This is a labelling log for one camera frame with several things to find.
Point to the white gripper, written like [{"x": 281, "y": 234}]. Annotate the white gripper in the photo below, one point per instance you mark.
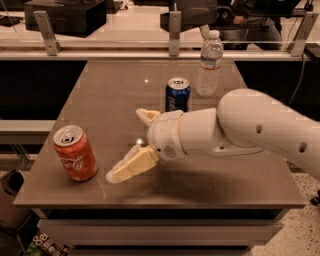
[{"x": 165, "y": 133}]

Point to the red coke can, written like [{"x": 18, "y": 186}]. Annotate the red coke can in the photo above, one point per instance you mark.
[{"x": 75, "y": 152}]

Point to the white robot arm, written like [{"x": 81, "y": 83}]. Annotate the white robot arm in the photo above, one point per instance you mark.
[{"x": 245, "y": 123}]

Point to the blue pepsi can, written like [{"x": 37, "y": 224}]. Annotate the blue pepsi can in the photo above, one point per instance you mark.
[{"x": 178, "y": 92}]

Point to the clear plastic water bottle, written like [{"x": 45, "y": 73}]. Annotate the clear plastic water bottle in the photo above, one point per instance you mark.
[{"x": 210, "y": 64}]

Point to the black box on counter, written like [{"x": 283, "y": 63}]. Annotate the black box on counter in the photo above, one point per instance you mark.
[{"x": 78, "y": 18}]

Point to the colourful magazine on floor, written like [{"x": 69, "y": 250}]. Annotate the colourful magazine on floor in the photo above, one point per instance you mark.
[{"x": 43, "y": 245}]

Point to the person in background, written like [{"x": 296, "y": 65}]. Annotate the person in background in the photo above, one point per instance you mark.
[{"x": 264, "y": 32}]

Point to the grey metal bracket middle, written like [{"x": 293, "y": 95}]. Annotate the grey metal bracket middle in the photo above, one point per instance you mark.
[{"x": 174, "y": 32}]

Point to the grey metal bracket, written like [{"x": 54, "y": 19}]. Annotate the grey metal bracket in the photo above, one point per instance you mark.
[
  {"x": 174, "y": 32},
  {"x": 297, "y": 45},
  {"x": 52, "y": 46}
]

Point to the grey metal bracket left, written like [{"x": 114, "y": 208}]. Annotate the grey metal bracket left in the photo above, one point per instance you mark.
[{"x": 52, "y": 46}]

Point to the grey metal bracket right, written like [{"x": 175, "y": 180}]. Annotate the grey metal bracket right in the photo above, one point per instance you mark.
[{"x": 297, "y": 45}]

